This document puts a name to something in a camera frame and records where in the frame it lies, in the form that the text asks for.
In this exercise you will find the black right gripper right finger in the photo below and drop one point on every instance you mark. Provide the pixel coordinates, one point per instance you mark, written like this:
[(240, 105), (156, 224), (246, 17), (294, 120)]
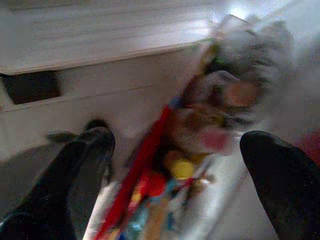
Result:
[(287, 187)]

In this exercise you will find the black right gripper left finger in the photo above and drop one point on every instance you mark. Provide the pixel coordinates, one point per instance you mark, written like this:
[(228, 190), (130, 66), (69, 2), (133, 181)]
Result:
[(62, 187)]

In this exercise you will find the white fridge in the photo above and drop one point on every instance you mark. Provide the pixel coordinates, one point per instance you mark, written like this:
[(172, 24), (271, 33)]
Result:
[(100, 75)]

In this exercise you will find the red printed carton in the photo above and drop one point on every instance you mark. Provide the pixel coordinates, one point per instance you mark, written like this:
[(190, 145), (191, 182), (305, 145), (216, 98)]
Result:
[(147, 155)]

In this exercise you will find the yellow-capped bottle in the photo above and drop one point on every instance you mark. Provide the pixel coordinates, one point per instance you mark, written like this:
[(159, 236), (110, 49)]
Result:
[(182, 168)]

